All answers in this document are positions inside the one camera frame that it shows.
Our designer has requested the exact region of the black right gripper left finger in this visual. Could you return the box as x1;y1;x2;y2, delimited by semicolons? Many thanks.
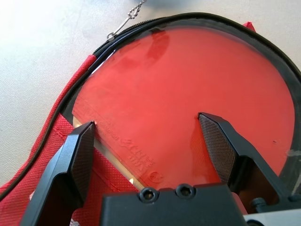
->
20;121;96;226

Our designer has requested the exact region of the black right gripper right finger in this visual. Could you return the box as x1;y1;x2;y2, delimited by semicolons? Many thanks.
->
198;112;294;205

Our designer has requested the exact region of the red black paddle case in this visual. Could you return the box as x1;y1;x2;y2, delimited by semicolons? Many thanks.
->
0;10;301;226

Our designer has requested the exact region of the red ping-pong paddle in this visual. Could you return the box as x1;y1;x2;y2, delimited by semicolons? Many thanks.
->
70;27;296;189

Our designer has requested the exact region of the silver bead chain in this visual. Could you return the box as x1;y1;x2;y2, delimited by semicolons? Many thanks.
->
107;0;148;40

